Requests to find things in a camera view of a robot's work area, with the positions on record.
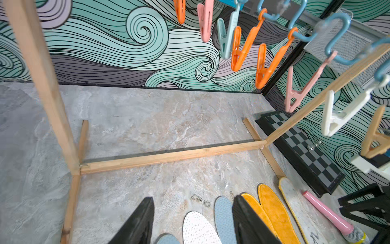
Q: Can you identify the white clothes peg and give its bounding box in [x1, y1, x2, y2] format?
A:
[321, 74, 390, 137]

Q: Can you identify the black white chessboard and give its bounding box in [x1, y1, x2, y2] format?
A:
[273, 126, 344, 198]

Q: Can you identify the wooden clothes rack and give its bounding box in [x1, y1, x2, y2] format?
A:
[2, 0, 390, 244]

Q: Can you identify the clear acrylic wall box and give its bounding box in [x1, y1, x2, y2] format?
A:
[305, 8, 390, 89]

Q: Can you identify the tan clothes peg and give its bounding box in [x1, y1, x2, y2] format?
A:
[361, 105, 390, 159]

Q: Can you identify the orange insole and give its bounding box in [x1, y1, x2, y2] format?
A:
[258, 184, 300, 244]
[241, 193, 277, 237]

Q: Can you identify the pink clothes peg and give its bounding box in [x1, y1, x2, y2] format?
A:
[197, 0, 214, 43]
[284, 50, 338, 113]

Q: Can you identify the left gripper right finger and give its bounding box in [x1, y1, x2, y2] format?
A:
[232, 195, 280, 244]

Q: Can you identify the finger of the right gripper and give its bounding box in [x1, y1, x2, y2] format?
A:
[340, 205, 390, 232]
[338, 183, 390, 206]

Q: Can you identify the pink microphone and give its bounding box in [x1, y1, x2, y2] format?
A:
[302, 191, 370, 244]

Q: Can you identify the blue clip hanger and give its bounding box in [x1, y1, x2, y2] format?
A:
[241, 1, 390, 65]

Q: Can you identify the grey blue insole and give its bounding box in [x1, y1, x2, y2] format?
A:
[156, 233, 180, 244]
[214, 196, 237, 244]

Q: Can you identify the white insole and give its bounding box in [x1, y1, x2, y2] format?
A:
[182, 211, 221, 244]

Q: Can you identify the silver chess piece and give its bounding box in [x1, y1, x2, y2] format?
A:
[307, 140, 323, 151]

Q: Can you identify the mint green clothes peg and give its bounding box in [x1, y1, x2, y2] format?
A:
[217, 1, 243, 60]

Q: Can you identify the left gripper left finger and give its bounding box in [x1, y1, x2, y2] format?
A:
[109, 197, 154, 244]

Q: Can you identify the orange clothes peg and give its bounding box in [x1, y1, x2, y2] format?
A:
[255, 27, 299, 89]
[173, 0, 186, 24]
[231, 8, 268, 72]

